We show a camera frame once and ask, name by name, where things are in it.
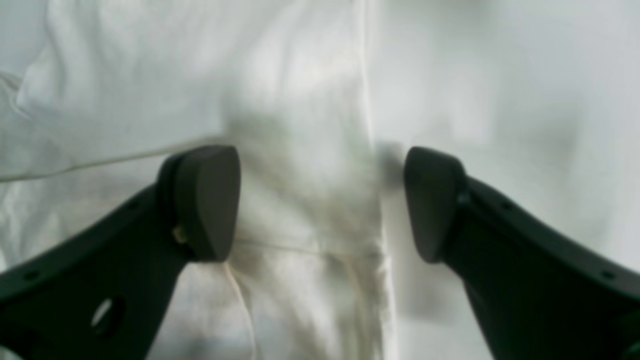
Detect white printed T-shirt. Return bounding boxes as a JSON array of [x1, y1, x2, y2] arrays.
[[1, 0, 398, 360]]

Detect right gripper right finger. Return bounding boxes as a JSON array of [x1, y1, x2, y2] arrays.
[[404, 146, 640, 360]]

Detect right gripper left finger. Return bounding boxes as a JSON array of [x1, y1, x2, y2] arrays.
[[0, 145, 242, 360]]

